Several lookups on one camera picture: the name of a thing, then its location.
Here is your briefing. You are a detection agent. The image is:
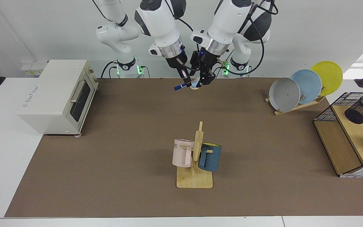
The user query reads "blue and white marker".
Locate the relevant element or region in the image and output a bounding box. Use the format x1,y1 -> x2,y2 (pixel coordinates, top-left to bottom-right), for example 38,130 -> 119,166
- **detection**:
174,80 -> 198,92

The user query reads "pink cup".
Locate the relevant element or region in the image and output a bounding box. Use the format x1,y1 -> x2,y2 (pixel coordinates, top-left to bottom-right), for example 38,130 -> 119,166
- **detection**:
172,139 -> 195,168

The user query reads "grey plate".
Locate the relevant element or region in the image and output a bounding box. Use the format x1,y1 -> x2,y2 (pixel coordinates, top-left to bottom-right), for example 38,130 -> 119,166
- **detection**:
268,78 -> 301,112

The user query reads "dark teal cup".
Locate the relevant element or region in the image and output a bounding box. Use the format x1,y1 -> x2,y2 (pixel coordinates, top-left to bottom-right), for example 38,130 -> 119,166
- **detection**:
198,143 -> 222,172

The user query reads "wooden plate rack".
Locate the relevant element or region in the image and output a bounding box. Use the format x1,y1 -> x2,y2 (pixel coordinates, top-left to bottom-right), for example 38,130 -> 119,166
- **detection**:
265,95 -> 326,116

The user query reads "light blue plate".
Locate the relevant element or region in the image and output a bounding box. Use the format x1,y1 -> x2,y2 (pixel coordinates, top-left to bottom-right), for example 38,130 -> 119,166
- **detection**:
290,69 -> 322,104

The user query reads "wooden cup stand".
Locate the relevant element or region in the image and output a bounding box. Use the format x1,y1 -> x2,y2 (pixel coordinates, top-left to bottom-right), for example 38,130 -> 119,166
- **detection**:
176,121 -> 214,189

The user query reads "yellow plate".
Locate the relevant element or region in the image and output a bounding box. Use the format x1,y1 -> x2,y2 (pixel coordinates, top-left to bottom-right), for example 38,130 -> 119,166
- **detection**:
311,61 -> 343,96

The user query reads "brown table cloth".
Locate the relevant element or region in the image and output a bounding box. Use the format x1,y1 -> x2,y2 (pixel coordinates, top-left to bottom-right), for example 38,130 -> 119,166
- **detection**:
4,78 -> 363,218

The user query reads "pale toaster oven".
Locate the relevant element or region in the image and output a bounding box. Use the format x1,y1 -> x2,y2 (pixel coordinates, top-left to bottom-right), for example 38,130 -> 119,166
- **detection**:
17,59 -> 99,137

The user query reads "black base cable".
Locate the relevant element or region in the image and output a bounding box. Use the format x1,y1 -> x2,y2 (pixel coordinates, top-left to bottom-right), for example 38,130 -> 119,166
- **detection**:
101,61 -> 119,79

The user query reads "wire basket with wooden floor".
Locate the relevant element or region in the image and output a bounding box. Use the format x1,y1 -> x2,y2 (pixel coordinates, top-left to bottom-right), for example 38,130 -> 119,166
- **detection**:
313,92 -> 363,176

